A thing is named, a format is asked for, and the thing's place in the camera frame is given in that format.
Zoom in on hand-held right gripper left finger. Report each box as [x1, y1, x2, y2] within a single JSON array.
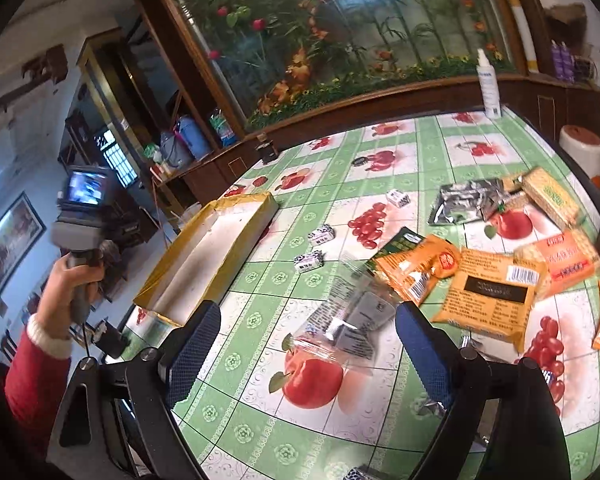
[[47, 300, 223, 480]]

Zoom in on clear snack packet dark contents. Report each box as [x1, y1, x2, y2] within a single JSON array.
[[289, 255, 396, 368]]

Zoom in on orange snack packet red logo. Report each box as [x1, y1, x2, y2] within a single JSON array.
[[375, 234, 462, 306]]

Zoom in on dark green snack packet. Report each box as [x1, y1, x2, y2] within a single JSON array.
[[367, 227, 426, 273]]

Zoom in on wooden partition cabinet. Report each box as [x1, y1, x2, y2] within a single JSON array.
[[120, 0, 600, 211]]

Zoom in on green edged cracker packet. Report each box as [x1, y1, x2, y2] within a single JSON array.
[[495, 172, 531, 216]]

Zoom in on white spray bottle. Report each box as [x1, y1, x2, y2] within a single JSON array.
[[476, 49, 502, 120]]

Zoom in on white cylinder with orange top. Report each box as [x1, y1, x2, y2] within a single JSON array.
[[560, 125, 600, 181]]

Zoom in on person's left hand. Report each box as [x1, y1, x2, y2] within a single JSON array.
[[32, 255, 106, 342]]

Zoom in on flower and bamboo wall panel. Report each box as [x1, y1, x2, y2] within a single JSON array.
[[165, 0, 518, 131]]

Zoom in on green label cracker packet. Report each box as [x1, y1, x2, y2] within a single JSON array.
[[521, 167, 588, 231]]

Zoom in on gold door frame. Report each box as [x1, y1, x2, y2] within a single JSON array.
[[77, 27, 153, 191]]

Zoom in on grey blue kettle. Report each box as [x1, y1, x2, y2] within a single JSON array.
[[159, 130, 193, 168]]

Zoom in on person's left forearm red sleeve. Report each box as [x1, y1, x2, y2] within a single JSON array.
[[4, 312, 75, 443]]

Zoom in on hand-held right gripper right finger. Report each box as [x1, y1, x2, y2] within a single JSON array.
[[395, 301, 566, 480]]

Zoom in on orange label cracker packet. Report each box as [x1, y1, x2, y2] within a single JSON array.
[[512, 228, 600, 301]]

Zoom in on white column with yellow bands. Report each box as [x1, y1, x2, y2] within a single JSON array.
[[490, 0, 538, 76]]

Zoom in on framed wall picture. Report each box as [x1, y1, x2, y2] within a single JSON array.
[[0, 191, 47, 295]]

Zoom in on fruit print tablecloth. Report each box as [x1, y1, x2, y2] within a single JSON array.
[[172, 110, 600, 480]]

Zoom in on large orange snack packet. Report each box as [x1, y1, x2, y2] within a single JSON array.
[[430, 248, 548, 353]]

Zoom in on yellow cardboard box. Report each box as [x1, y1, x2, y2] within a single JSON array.
[[132, 191, 280, 328]]

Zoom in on silver foil packet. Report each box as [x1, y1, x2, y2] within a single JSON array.
[[427, 177, 506, 226]]

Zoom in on blue thermos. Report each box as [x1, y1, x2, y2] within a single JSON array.
[[177, 115, 213, 158]]

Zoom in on small dark jar with lid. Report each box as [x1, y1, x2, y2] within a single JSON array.
[[255, 132, 279, 165]]

